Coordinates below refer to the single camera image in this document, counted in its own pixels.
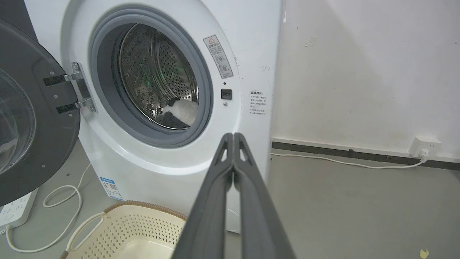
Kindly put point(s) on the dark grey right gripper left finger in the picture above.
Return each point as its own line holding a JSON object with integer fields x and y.
{"x": 208, "y": 212}

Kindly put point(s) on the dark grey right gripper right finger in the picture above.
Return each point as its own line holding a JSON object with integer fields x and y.
{"x": 259, "y": 216}

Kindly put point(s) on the white front-load washing machine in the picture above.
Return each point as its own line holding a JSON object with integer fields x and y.
{"x": 172, "y": 151}

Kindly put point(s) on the cream perforated laundry basket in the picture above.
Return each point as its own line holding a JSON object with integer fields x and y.
{"x": 125, "y": 233}

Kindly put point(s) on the dark grey washing machine door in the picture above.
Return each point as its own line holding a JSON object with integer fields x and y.
{"x": 32, "y": 118}

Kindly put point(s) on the white and black garment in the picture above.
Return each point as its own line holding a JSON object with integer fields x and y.
{"x": 180, "y": 112}

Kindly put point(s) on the yellow paper scrap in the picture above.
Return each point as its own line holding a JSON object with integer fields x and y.
{"x": 424, "y": 253}

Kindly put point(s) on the white power strip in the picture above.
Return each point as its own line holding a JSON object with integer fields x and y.
{"x": 16, "y": 213}

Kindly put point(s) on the white wall socket with plug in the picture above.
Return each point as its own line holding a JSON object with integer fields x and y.
{"x": 425, "y": 147}

